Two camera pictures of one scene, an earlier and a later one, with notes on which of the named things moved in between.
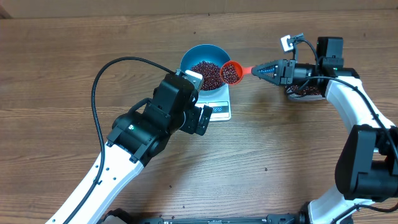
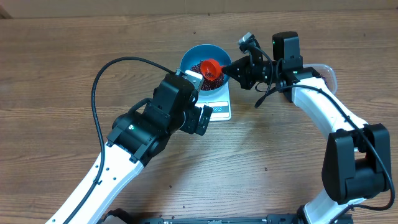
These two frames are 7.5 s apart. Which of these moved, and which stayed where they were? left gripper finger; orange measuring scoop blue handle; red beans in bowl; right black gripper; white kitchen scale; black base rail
Moved: orange measuring scoop blue handle; right black gripper
Stayed: left gripper finger; red beans in bowl; white kitchen scale; black base rail
